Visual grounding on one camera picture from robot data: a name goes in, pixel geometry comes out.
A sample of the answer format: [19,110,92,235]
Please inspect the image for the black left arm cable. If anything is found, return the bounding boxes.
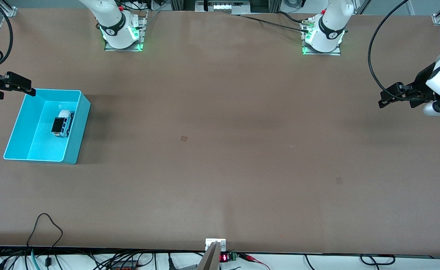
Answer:
[368,0,419,102]

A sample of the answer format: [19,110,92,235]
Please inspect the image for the black box orange buttons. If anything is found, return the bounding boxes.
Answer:
[109,261,140,270]

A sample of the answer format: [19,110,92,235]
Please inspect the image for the white jeep toy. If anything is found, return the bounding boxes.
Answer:
[51,109,75,138]

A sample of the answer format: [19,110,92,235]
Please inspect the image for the grey aluminium mount bar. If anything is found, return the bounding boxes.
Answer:
[197,242,221,270]

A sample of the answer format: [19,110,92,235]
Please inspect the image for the black table cable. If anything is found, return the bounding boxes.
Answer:
[239,15,310,33]
[276,11,308,24]

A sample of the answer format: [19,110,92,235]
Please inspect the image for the lit metal control device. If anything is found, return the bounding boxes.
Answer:
[195,0,251,15]

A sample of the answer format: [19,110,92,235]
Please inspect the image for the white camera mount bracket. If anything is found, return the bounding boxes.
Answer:
[205,238,227,252]

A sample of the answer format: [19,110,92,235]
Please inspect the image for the coiled black cable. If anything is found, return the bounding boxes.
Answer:
[360,254,396,266]

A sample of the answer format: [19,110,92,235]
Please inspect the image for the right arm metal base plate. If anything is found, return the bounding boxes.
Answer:
[104,10,146,52]

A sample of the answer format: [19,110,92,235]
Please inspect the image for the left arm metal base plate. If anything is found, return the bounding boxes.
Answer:
[301,19,341,56]

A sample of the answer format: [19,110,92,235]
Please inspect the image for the thin black looped cable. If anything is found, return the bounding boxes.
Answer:
[27,213,64,267]

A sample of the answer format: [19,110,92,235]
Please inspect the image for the red clip lead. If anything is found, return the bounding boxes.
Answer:
[239,253,271,270]

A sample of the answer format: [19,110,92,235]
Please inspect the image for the turquoise plastic bin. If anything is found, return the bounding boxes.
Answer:
[3,88,91,165]

